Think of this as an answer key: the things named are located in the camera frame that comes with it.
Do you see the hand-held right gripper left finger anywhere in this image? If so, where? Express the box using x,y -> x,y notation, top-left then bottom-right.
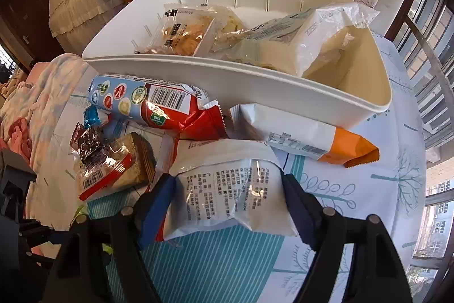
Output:
43,174 -> 177,303

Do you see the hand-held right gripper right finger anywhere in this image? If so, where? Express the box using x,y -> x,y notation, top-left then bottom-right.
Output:
282,174 -> 414,303

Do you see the red edged wafer packet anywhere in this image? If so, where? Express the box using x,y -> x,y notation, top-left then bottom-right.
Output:
75,132 -> 157,202

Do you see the white red printed snack packet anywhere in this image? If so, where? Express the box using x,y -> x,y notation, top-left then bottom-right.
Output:
155,137 -> 300,243

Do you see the orange white oat bar packet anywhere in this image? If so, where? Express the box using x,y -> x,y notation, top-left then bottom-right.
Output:
229,103 -> 381,169

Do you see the dark brown foil candy packet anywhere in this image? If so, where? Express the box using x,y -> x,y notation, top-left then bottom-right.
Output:
68,123 -> 109,162

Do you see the blue candy wrapper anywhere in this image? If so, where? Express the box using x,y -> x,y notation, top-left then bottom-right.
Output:
83,105 -> 111,129

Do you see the white plastic bin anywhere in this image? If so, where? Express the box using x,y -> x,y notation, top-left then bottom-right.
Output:
81,0 -> 393,130

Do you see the translucent white snack bag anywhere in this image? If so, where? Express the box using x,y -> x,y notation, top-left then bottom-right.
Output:
293,0 -> 381,78

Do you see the clear packet of brown snacks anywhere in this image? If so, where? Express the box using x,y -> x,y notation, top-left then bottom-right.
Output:
134,4 -> 218,57

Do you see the blue label yellow puffs packet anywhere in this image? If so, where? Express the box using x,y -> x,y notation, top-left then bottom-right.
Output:
245,9 -> 316,55

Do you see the clear packet of yellow puffs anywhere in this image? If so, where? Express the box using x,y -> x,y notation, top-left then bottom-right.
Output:
209,12 -> 251,53

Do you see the coral pink blanket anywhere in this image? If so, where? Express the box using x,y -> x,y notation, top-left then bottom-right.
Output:
0,116 -> 36,162

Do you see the teal striped placemat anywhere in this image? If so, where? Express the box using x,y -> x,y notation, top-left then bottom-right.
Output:
85,147 -> 309,303

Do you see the blue red biscuit packet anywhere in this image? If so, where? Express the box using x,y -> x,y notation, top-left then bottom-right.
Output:
87,73 -> 229,141

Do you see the pastel fleece blanket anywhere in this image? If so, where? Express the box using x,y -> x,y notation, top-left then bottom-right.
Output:
0,53 -> 96,218

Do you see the dark wooden door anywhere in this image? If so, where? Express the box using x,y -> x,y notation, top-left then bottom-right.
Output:
5,0 -> 64,57

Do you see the metal window grille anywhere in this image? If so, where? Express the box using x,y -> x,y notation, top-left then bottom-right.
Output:
385,0 -> 454,289

